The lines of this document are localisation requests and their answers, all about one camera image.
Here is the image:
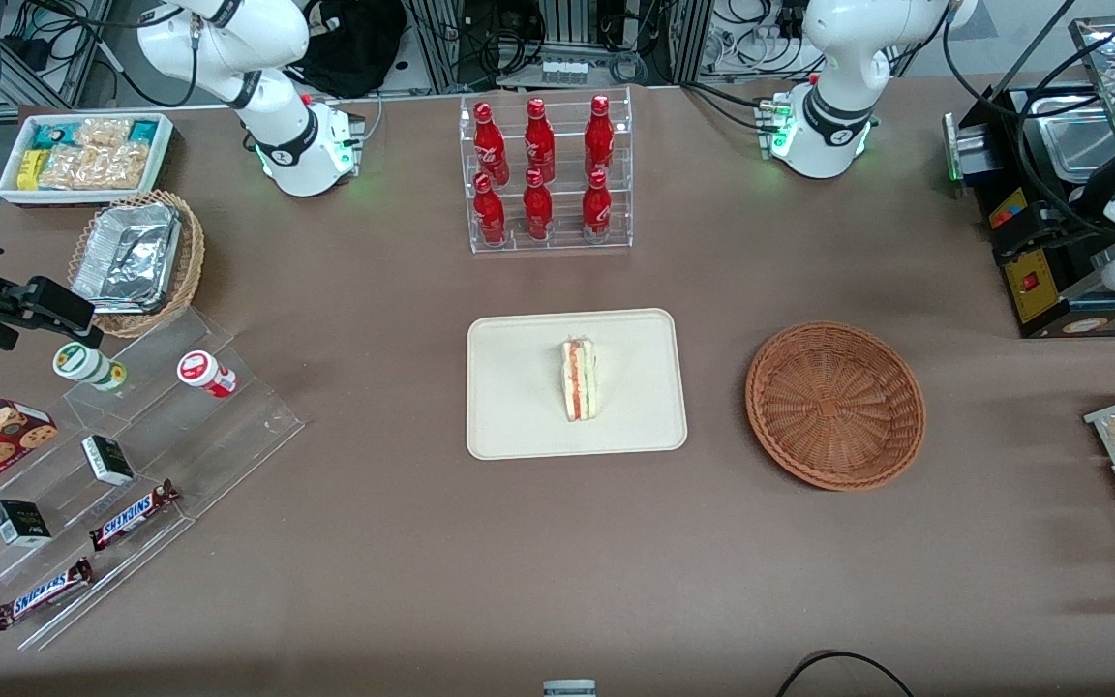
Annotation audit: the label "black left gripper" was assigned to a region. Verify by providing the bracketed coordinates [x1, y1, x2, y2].
[992, 182, 1115, 267]

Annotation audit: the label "triangular sandwich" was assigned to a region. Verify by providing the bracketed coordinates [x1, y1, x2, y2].
[560, 337, 600, 423]

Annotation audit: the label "light tan wicker basket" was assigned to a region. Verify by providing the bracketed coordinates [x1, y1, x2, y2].
[67, 190, 206, 339]

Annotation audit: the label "brown round wicker basket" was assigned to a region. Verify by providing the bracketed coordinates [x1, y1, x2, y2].
[744, 320, 927, 492]

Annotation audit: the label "cream plastic tray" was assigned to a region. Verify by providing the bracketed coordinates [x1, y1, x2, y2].
[466, 308, 689, 461]

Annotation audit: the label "green lidded cup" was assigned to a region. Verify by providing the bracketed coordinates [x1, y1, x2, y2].
[52, 342, 128, 393]

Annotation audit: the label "black countertop machine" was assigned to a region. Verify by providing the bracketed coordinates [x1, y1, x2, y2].
[945, 82, 1115, 340]

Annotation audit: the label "grey metal block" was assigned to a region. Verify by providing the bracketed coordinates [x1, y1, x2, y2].
[943, 111, 1004, 190]

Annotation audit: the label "steel pan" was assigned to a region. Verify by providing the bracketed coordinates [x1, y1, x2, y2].
[1032, 92, 1115, 185]

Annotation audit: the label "stacked aluminium foil containers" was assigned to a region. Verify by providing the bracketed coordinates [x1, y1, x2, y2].
[72, 201, 182, 314]

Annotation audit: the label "white rectangular snack bin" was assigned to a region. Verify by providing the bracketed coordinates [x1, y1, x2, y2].
[0, 112, 175, 207]

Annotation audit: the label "small black carton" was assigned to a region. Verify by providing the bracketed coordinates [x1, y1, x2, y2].
[81, 435, 136, 486]
[0, 500, 53, 549]

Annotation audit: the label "clear cracker bag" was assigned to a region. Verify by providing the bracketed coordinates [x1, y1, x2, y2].
[74, 118, 134, 149]
[39, 143, 149, 191]

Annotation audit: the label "red lidded cup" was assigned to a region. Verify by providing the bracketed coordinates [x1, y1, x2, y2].
[177, 350, 238, 399]

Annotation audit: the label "Snickers chocolate bar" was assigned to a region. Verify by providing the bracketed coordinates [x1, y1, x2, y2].
[89, 480, 181, 552]
[0, 558, 95, 631]

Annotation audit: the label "clear acrylic stepped shelf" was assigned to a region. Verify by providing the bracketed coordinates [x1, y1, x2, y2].
[0, 308, 305, 652]

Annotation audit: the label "red cola bottle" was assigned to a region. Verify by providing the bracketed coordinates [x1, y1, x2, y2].
[524, 98, 558, 183]
[522, 168, 555, 242]
[472, 173, 508, 246]
[581, 169, 614, 244]
[584, 95, 616, 177]
[473, 102, 511, 187]

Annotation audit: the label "black bag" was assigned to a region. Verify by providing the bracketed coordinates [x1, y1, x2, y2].
[288, 0, 409, 99]

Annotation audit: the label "clear acrylic bottle rack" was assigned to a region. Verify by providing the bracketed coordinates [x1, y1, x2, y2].
[459, 87, 634, 255]

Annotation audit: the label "black cable loop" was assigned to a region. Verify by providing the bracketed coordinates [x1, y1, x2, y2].
[775, 650, 917, 697]

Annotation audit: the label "aluminium frame rack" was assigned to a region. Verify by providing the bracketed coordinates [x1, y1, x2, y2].
[403, 0, 715, 94]

